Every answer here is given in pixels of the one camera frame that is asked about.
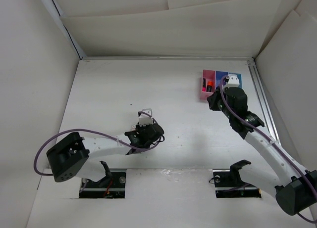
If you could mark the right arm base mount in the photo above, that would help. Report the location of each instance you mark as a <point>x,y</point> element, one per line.
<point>228,183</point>

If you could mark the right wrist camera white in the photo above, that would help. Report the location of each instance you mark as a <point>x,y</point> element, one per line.
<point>225,83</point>

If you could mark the pink container box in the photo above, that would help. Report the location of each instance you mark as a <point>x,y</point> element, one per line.
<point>209,75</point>

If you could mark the dark blue container box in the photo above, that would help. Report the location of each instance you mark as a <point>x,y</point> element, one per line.
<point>218,77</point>

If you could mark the orange highlighter black body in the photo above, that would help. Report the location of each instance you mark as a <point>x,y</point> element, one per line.
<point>209,86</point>

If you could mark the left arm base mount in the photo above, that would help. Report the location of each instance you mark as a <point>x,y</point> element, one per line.
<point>110,186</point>

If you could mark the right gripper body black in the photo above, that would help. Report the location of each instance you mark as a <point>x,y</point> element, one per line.
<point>217,104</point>

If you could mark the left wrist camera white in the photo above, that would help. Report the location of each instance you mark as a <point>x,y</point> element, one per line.
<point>145,117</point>

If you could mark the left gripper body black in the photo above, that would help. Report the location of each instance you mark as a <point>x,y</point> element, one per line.
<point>141,128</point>

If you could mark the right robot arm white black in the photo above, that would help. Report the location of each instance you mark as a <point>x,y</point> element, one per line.
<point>293,186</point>

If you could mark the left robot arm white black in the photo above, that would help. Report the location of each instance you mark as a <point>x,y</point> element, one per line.
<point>77,156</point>

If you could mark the light blue container box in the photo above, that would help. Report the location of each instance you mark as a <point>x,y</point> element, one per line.
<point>236,74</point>

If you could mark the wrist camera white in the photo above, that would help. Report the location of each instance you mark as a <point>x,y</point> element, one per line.
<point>225,83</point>
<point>145,117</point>

